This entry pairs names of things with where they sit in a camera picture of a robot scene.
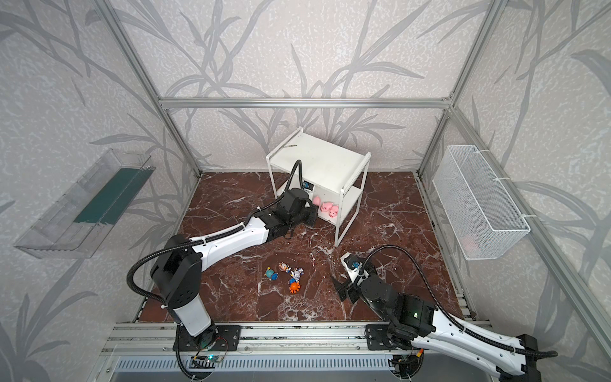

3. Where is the orange hooded Doraemon figure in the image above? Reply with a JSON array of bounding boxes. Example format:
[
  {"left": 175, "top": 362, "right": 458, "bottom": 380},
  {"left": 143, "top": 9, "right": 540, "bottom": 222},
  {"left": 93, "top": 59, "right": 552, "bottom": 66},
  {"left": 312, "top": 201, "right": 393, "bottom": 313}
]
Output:
[{"left": 290, "top": 282, "right": 301, "bottom": 294}]

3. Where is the teal hooded Doraemon figure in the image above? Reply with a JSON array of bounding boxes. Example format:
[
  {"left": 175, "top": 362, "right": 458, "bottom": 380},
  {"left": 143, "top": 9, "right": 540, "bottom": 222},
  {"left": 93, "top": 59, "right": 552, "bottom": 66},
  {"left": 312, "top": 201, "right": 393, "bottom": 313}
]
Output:
[{"left": 265, "top": 267, "right": 278, "bottom": 281}]

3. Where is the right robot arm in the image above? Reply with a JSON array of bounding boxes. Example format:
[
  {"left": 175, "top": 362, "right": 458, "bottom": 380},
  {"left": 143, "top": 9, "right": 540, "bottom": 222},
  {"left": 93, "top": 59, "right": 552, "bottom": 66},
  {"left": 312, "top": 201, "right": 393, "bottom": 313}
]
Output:
[{"left": 333, "top": 275, "right": 544, "bottom": 381}]

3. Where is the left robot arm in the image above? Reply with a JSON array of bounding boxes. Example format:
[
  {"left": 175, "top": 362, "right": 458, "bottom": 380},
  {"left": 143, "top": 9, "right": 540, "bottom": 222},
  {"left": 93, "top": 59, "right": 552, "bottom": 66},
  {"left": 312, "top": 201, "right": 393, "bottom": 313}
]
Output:
[{"left": 126, "top": 188, "right": 318, "bottom": 349}]

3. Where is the white two-tier shelf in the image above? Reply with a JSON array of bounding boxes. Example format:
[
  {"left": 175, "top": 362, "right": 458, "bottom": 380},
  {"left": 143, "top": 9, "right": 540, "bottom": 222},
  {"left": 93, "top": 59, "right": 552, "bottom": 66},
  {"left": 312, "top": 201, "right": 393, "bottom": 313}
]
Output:
[{"left": 266, "top": 127, "right": 372, "bottom": 247}]

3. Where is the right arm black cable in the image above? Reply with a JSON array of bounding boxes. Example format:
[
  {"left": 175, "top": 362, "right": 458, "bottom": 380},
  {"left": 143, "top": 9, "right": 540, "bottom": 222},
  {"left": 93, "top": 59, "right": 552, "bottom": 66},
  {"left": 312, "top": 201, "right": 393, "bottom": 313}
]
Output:
[{"left": 362, "top": 244, "right": 559, "bottom": 359}]

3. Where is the white wire mesh basket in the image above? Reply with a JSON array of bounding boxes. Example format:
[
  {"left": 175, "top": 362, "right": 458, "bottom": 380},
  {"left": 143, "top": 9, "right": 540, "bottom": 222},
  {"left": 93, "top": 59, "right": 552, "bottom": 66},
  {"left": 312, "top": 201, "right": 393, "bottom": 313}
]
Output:
[{"left": 433, "top": 145, "right": 531, "bottom": 261}]

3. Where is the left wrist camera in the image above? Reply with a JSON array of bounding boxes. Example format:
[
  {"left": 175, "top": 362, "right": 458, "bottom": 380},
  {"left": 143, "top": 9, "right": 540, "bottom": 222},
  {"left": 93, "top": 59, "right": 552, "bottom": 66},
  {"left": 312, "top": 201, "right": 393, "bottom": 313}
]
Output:
[{"left": 301, "top": 181, "right": 314, "bottom": 198}]

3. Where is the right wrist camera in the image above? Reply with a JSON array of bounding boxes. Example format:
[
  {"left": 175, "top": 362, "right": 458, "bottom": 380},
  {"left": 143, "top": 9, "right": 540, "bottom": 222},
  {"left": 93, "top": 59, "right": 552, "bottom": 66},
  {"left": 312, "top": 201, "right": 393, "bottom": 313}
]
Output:
[{"left": 341, "top": 252, "right": 369, "bottom": 287}]

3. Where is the pink toy in basket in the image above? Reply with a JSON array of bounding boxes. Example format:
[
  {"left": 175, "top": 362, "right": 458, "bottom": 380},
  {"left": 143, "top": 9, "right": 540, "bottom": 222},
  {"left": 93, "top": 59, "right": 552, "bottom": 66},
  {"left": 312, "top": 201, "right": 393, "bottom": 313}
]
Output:
[{"left": 461, "top": 234, "right": 481, "bottom": 258}]

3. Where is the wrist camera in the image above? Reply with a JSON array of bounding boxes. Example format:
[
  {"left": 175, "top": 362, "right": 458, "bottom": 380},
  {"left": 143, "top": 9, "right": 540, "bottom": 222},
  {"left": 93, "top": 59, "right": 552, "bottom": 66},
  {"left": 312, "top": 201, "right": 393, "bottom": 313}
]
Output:
[
  {"left": 301, "top": 181, "right": 314, "bottom": 198},
  {"left": 341, "top": 252, "right": 369, "bottom": 287}
]

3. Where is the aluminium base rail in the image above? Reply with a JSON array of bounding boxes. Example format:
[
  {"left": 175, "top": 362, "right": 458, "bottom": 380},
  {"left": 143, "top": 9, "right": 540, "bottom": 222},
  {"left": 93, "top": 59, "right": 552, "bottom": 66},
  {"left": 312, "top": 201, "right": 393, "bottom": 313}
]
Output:
[{"left": 100, "top": 321, "right": 369, "bottom": 357}]

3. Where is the clear plastic wall bin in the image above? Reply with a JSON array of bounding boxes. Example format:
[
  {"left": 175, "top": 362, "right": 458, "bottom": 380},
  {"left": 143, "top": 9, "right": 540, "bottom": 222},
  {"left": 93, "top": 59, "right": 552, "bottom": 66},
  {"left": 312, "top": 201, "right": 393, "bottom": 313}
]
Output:
[{"left": 14, "top": 149, "right": 156, "bottom": 259}]

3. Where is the white hooded Doraemon figure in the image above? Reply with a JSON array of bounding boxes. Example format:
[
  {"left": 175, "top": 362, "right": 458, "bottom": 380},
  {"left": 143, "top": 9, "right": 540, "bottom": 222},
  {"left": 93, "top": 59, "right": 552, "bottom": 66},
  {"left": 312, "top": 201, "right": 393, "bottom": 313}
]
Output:
[{"left": 289, "top": 268, "right": 304, "bottom": 282}]

